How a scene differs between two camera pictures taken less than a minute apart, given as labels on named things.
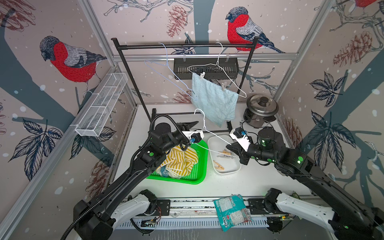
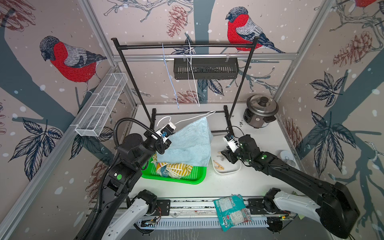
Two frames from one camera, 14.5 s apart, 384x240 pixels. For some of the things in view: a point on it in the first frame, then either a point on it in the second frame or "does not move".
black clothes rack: (170, 45) does not move
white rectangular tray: (224, 161) does not move
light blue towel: (217, 104) -> (190, 145)
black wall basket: (213, 68) does not move
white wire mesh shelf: (102, 102) does not move
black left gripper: (185, 125) -> (165, 146)
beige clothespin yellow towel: (219, 166) does not move
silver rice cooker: (261, 110) does not move
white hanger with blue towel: (218, 64) -> (198, 125)
